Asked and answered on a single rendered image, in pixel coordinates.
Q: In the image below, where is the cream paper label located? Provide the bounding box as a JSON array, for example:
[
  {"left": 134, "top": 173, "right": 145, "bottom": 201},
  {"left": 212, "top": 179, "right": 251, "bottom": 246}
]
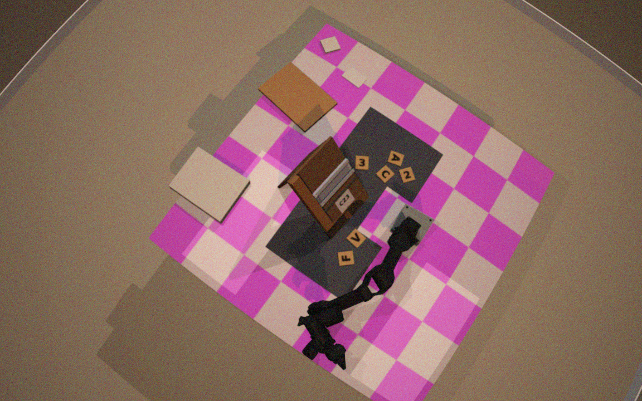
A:
[{"left": 335, "top": 189, "right": 355, "bottom": 213}]

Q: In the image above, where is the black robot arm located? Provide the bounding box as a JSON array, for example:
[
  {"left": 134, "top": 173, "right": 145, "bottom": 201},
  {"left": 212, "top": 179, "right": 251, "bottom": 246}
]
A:
[{"left": 297, "top": 217, "right": 421, "bottom": 360}]

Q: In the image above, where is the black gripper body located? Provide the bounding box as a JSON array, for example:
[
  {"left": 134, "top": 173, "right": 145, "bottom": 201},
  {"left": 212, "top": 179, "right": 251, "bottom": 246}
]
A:
[{"left": 312, "top": 327, "right": 346, "bottom": 361}]

